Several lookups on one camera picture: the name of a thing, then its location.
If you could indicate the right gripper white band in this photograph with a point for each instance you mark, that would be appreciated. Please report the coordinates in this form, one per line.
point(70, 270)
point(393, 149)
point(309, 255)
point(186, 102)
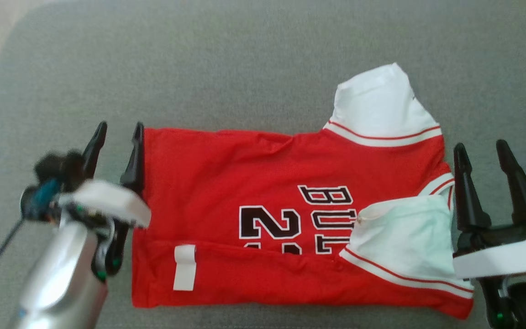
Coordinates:
point(500, 256)

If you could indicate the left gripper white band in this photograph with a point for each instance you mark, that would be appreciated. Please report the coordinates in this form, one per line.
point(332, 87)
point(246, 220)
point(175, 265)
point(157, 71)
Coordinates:
point(112, 203)

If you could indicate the red white basketball jersey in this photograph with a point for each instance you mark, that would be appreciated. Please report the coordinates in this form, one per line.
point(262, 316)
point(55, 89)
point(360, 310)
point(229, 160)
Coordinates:
point(244, 160)

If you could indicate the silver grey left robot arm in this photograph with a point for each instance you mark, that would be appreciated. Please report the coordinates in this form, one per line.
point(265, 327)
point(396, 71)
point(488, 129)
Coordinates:
point(57, 283)

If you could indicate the grey fabric sofa seat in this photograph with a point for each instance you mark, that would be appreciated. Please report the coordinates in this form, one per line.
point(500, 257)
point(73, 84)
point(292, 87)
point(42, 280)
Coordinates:
point(244, 68)

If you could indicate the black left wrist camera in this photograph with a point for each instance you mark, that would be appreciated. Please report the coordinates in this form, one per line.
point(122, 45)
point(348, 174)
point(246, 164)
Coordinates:
point(60, 169)

